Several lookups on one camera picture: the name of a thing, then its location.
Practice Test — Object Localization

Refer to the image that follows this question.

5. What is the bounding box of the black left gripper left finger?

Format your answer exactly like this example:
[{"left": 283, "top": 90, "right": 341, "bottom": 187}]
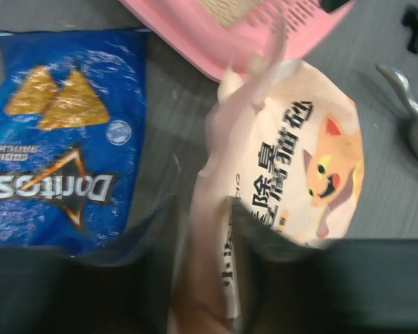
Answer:
[{"left": 0, "top": 205, "right": 174, "bottom": 333}]

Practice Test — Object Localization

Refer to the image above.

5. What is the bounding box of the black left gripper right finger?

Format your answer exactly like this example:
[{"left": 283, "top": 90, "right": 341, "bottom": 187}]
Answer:
[{"left": 230, "top": 198, "right": 418, "bottom": 333}]

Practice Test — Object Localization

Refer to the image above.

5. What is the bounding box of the pink cat litter bag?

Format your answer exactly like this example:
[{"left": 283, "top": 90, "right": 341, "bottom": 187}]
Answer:
[{"left": 169, "top": 18, "right": 364, "bottom": 333}]

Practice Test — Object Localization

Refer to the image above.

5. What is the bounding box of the metal litter scoop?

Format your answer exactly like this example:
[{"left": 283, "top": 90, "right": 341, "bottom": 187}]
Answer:
[{"left": 375, "top": 63, "right": 418, "bottom": 167}]

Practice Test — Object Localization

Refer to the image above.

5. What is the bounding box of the pink cat litter box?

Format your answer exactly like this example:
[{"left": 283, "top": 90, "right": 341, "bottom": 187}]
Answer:
[{"left": 122, "top": 1, "right": 354, "bottom": 81}]

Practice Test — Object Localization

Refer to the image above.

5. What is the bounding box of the blue Doritos chip bag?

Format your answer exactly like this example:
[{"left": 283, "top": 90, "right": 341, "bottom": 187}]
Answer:
[{"left": 0, "top": 28, "right": 148, "bottom": 255}]

